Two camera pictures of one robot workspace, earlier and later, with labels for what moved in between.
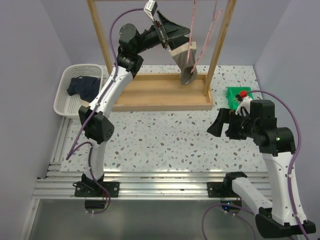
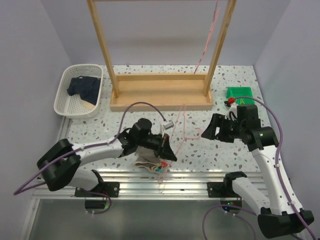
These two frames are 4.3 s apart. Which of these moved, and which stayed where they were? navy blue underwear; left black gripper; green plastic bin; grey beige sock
Moved: grey beige sock; left black gripper
Stayed: navy blue underwear; green plastic bin
